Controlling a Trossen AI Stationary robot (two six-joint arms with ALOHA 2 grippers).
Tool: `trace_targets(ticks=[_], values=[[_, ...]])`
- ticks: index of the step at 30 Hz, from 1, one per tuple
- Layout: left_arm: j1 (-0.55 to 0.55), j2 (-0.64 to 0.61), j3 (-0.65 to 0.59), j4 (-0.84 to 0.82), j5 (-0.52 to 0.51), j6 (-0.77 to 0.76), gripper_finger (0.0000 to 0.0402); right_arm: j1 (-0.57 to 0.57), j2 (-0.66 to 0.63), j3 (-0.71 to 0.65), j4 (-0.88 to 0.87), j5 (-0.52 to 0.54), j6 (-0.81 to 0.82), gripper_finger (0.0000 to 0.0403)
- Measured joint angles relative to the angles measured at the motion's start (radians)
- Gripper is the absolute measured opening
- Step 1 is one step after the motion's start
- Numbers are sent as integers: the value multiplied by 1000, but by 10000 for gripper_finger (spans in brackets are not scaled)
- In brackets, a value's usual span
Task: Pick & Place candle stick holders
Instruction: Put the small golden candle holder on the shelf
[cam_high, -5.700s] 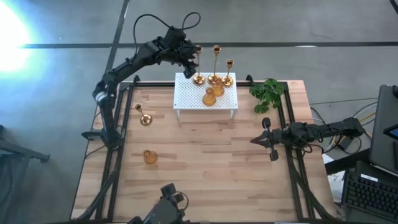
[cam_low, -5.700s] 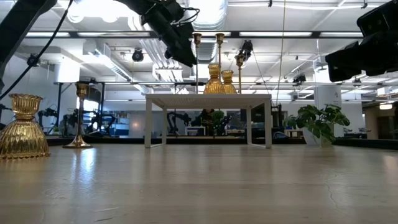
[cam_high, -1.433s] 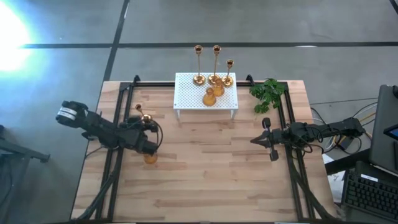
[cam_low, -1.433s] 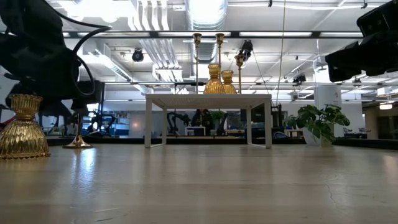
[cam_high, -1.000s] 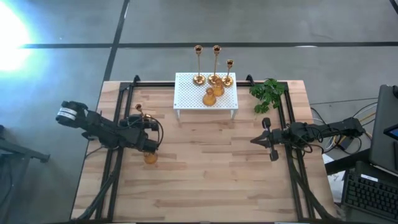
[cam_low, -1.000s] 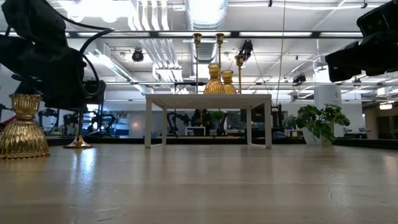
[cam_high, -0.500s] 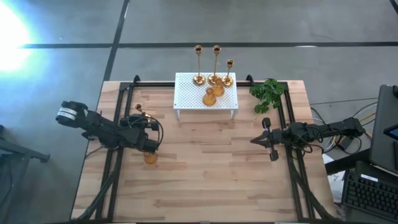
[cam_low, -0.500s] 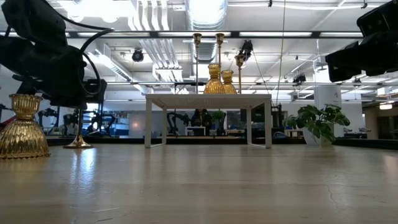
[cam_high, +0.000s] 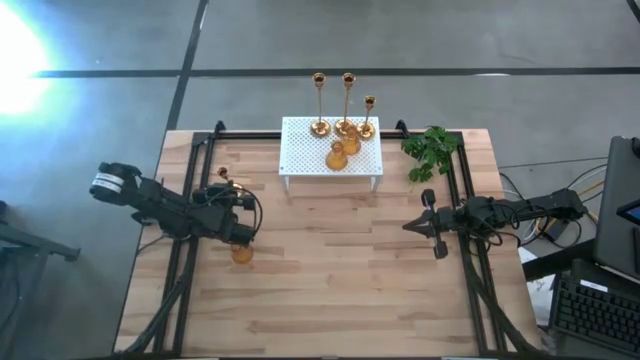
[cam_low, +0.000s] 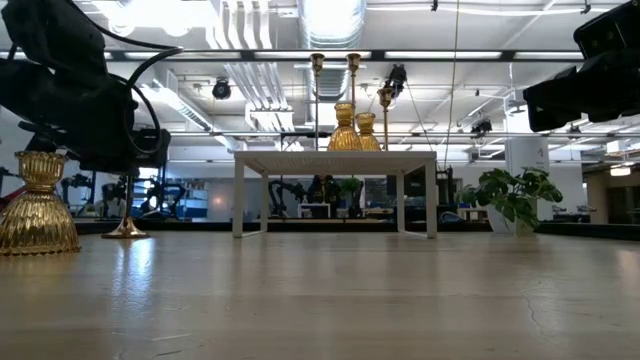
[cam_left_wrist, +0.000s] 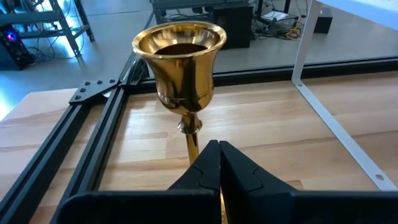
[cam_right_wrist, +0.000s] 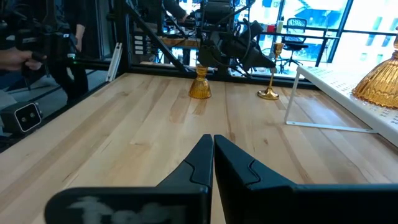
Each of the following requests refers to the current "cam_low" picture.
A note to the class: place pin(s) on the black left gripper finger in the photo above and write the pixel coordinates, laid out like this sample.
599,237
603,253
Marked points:
100,125
152,150

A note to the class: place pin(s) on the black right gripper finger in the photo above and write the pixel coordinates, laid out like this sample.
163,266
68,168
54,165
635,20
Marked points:
560,102

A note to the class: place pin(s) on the short brass candlestick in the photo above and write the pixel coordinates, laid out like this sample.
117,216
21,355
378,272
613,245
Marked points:
125,231

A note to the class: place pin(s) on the amber glass candle holder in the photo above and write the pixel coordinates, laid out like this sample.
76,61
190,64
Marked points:
368,125
37,220
345,137

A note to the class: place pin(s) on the white pillar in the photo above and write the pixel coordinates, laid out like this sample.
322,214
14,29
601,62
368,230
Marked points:
525,155

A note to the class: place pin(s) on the black ceiling spotlight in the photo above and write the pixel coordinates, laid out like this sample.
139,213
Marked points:
221,89

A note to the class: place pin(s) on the green potted plant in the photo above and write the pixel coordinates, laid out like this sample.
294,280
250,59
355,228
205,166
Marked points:
510,195

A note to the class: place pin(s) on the black background robot arms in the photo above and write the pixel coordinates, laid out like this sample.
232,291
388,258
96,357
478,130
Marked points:
280,195

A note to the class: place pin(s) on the white perforated metal shelf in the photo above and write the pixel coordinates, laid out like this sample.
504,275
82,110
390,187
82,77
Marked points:
335,162

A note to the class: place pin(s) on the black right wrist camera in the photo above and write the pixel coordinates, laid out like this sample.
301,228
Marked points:
615,27

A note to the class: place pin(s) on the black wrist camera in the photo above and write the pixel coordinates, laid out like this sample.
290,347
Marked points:
45,35
615,27

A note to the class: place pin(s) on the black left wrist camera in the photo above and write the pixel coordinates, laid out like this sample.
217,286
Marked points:
45,35

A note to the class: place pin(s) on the black overhead camera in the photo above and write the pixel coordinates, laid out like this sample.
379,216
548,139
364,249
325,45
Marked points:
397,77

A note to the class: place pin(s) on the silver ventilation duct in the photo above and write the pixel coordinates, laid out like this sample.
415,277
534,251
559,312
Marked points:
332,30

